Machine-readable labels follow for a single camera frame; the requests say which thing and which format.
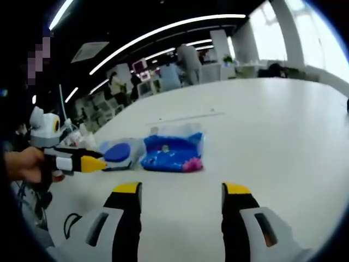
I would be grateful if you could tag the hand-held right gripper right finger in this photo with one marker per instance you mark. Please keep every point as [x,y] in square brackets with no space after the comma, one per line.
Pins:
[234,226]

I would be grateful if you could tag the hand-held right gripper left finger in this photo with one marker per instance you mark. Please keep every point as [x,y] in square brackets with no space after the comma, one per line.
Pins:
[128,223]

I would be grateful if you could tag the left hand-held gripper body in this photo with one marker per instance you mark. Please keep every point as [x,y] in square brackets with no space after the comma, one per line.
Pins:
[45,129]

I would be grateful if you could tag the white paper cup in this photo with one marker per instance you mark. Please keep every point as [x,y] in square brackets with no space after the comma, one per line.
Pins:
[87,140]

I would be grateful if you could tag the clear plastic water bottle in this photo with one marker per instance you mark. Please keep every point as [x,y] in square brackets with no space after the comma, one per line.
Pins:
[72,133]

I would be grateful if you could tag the clear packet with blue pad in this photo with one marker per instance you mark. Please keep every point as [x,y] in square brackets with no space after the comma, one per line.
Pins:
[117,152]

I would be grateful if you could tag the blue plastic packet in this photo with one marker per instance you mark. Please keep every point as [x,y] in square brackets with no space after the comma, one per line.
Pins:
[171,155]

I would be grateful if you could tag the person's left hand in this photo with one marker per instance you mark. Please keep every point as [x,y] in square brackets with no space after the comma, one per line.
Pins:
[24,163]

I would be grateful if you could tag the white table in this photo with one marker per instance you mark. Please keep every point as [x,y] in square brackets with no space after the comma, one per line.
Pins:
[259,136]

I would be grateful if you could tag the small pink monitor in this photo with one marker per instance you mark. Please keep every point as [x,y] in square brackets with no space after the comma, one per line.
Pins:
[139,66]

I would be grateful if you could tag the potted plant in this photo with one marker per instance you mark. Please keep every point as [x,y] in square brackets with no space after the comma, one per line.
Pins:
[227,59]

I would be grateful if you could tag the long ceiling light strip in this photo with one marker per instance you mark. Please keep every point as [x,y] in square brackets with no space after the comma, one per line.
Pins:
[191,21]

